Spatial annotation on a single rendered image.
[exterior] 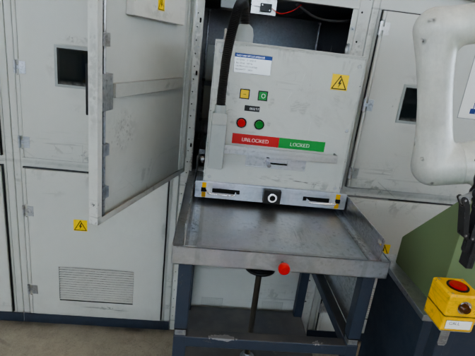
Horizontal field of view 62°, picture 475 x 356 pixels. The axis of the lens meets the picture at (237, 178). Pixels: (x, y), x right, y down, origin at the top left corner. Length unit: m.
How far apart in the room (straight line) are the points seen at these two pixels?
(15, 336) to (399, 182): 1.89
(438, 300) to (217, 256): 0.56
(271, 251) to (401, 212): 0.96
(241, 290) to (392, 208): 0.81
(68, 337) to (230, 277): 0.81
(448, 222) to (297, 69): 0.64
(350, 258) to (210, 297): 0.99
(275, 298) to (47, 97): 1.37
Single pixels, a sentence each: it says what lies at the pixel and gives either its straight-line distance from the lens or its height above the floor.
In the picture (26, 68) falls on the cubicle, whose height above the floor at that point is 1.21.
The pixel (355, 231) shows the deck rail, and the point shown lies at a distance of 1.36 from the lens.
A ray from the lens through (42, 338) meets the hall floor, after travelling 2.17.
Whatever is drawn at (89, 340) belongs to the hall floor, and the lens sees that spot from 2.12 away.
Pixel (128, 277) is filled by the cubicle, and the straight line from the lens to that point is 1.98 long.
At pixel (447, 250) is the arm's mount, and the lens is 1.23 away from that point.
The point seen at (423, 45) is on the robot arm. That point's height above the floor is 1.44.
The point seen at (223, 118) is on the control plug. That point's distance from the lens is 1.22.
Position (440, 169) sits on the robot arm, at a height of 1.10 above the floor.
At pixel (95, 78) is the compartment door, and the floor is 1.26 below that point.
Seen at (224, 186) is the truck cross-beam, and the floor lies 0.91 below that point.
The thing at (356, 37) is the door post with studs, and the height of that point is 1.47.
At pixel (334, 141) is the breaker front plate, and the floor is 1.11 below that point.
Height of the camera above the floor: 1.38
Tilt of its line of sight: 18 degrees down
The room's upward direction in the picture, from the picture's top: 7 degrees clockwise
